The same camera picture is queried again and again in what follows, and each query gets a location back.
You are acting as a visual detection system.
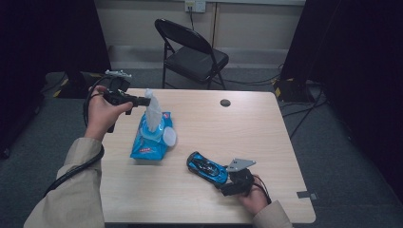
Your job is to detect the black floor cable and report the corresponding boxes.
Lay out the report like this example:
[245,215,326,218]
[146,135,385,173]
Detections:
[281,89,328,141]
[218,65,283,87]

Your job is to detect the black stand base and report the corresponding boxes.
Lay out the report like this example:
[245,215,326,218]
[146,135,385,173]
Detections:
[273,77,316,103]
[51,70,103,100]

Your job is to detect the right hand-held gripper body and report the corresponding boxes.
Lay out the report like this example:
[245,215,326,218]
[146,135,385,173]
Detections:
[225,158,258,198]

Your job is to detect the black outlet power cord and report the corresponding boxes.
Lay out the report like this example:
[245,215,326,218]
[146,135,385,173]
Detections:
[188,7,196,31]

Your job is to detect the white wet wipe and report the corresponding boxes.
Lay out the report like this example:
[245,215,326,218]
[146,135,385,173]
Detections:
[144,88,163,133]

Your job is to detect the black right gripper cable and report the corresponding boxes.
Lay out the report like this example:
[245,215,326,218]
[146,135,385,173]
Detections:
[253,175,273,205]

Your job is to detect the black curtain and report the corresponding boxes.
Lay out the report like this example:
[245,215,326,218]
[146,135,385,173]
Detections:
[0,0,114,160]
[279,0,403,203]

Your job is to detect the white wall outlet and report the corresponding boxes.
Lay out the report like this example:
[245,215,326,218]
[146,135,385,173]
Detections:
[184,0,207,13]

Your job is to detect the blue wet wipes pack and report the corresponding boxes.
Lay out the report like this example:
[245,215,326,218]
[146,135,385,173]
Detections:
[129,111,178,162]

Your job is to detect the black folding chair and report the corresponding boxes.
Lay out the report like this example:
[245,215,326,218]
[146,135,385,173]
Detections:
[154,18,230,90]

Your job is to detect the blue and black toy car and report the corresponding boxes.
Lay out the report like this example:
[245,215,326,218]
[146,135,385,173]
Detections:
[185,151,230,186]

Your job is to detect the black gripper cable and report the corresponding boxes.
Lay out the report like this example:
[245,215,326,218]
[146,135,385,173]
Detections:
[253,175,273,205]
[43,74,111,198]

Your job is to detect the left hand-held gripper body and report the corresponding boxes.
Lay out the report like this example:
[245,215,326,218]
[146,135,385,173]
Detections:
[103,69,134,107]

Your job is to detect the person's right hand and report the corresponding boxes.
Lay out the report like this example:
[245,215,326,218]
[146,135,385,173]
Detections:
[237,173,272,218]

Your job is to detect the person's left hand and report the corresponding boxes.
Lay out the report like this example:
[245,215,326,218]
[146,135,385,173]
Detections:
[83,85,134,143]

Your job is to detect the thin wall conduit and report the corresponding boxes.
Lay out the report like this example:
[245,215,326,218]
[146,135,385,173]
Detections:
[211,2,221,49]

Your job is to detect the grey tape strip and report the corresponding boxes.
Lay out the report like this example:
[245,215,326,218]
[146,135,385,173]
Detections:
[297,190,318,200]

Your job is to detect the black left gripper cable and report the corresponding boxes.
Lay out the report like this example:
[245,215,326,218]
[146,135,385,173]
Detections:
[43,74,111,198]

